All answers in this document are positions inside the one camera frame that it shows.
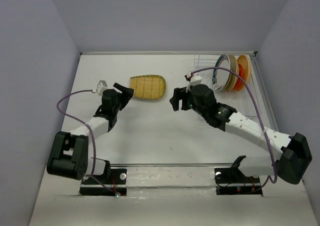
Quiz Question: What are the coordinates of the small beige plate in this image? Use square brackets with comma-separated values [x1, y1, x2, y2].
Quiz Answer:
[237, 54, 252, 84]

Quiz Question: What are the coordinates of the purple cable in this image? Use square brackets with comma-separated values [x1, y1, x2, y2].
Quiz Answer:
[56, 89, 118, 194]
[186, 67, 278, 183]

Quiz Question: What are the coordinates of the woven bamboo tray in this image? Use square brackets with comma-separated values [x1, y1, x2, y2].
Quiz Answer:
[129, 74, 167, 101]

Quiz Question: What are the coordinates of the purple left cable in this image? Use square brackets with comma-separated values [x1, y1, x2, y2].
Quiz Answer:
[56, 89, 118, 194]

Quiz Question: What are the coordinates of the orange plate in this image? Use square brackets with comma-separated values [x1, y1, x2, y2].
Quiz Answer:
[232, 64, 247, 91]

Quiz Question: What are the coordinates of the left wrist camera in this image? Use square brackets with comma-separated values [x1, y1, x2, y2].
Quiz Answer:
[96, 80, 108, 97]

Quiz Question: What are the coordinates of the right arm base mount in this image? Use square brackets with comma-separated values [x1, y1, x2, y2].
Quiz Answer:
[214, 167, 263, 196]

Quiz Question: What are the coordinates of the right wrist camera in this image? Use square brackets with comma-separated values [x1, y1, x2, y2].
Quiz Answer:
[185, 72, 202, 86]

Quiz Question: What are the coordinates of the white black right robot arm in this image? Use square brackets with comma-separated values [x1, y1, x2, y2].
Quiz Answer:
[169, 84, 312, 185]

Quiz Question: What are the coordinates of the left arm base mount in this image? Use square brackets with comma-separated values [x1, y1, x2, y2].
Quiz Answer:
[79, 167, 128, 198]

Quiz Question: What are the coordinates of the beige bird plate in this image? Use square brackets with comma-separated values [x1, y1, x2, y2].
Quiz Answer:
[223, 54, 239, 91]

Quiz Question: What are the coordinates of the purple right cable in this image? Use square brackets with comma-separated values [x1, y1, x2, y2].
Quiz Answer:
[186, 67, 278, 183]

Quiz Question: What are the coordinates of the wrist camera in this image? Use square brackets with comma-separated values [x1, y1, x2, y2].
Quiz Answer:
[96, 80, 108, 97]
[185, 72, 202, 86]

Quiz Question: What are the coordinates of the green rimmed white plate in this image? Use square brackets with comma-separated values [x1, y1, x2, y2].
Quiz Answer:
[212, 54, 230, 91]

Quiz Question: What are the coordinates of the white wire dish rack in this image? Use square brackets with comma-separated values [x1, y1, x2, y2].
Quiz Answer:
[194, 53, 253, 124]

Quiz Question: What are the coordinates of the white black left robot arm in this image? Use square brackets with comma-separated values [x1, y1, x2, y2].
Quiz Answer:
[46, 81, 134, 184]

